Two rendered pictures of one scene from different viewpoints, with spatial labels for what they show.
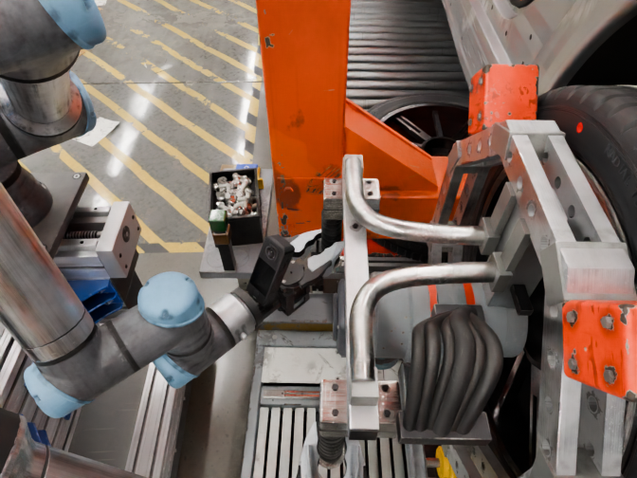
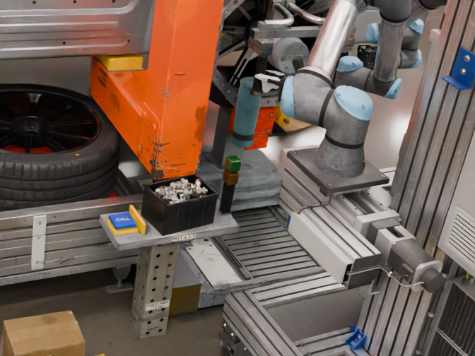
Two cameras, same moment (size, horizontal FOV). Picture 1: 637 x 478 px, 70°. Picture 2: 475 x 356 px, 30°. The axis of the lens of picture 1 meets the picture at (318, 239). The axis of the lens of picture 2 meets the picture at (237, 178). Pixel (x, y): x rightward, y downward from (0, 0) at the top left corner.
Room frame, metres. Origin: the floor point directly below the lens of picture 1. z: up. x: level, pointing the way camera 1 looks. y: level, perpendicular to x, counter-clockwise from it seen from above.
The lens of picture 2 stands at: (2.12, 2.38, 2.03)
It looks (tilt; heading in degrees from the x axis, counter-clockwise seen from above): 30 degrees down; 237
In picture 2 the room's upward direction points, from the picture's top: 10 degrees clockwise
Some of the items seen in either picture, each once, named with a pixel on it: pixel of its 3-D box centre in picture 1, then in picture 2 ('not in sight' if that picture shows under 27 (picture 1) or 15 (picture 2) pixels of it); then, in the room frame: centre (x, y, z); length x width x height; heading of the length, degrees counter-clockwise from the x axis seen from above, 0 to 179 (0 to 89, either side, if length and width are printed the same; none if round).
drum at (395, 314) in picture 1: (439, 315); (280, 46); (0.35, -0.18, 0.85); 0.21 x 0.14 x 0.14; 89
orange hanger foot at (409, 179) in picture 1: (444, 172); (136, 79); (0.86, -0.31, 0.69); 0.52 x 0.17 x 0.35; 89
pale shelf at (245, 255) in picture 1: (240, 218); (169, 223); (0.94, 0.24, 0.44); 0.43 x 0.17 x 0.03; 179
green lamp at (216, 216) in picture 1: (218, 220); (232, 163); (0.74, 0.24, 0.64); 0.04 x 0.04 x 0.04; 89
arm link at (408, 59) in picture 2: not in sight; (406, 57); (-0.11, -0.02, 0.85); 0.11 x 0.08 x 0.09; 0
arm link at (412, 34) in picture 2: not in sight; (407, 33); (-0.09, -0.02, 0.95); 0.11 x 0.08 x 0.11; 172
